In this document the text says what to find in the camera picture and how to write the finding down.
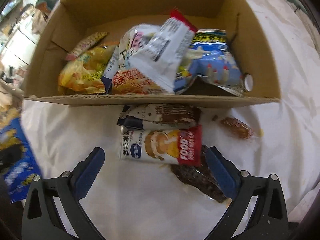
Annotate white red food packet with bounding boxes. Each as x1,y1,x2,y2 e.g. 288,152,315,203
119,125,202,166

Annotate white grey snack packet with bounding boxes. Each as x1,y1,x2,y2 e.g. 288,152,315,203
129,9,197,93

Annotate dark seaweed snack packet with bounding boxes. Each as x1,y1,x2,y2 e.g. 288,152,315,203
170,145,227,203

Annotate yellow blue snack bag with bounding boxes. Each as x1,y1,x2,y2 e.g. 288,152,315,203
1,117,41,203

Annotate small brown candy wrapper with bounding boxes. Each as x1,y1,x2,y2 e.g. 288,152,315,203
220,117,254,139

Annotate yellow chips bag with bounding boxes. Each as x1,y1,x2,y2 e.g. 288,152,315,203
57,44,117,94

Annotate brown white chocolate bar packet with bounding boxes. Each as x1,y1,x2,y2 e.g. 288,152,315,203
117,103,201,130

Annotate cardboard box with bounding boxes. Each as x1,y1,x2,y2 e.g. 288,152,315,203
25,0,281,108

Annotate beige wafer bar packet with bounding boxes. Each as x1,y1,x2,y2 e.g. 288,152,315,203
65,31,108,61

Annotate white red snack bag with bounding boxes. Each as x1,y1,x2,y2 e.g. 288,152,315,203
112,23,166,94

